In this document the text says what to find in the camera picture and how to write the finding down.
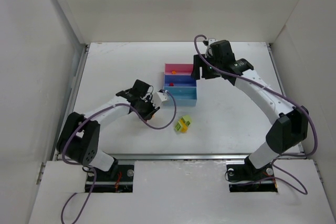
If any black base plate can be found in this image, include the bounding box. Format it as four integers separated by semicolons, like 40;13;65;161
92;164;134;193
225;164;278;193

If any pink container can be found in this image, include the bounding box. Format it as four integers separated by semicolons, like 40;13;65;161
164;63;193;76

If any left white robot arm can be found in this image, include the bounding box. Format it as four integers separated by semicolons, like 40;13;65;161
56;80;168;181

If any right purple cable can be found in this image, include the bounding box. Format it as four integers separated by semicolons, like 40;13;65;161
194;34;318;195

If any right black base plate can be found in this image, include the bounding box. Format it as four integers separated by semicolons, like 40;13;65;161
225;164;278;193

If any dark blue container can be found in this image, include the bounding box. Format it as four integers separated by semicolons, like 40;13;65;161
163;74;196;87

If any light blue container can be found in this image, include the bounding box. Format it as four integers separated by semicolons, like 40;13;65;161
164;87;197;106

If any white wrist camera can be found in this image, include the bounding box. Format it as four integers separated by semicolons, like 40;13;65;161
203;38;217;47
152;90;169;108

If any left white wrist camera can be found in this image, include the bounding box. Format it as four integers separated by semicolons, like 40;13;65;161
152;90;169;108

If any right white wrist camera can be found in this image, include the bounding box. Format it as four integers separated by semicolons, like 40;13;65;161
203;38;217;47

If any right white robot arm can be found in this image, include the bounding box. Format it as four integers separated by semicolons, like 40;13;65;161
191;36;309;183

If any yellow green lego cluster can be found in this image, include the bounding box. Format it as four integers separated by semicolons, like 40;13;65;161
174;115;192;133

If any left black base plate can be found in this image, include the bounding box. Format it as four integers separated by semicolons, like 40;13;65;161
92;164;134;193

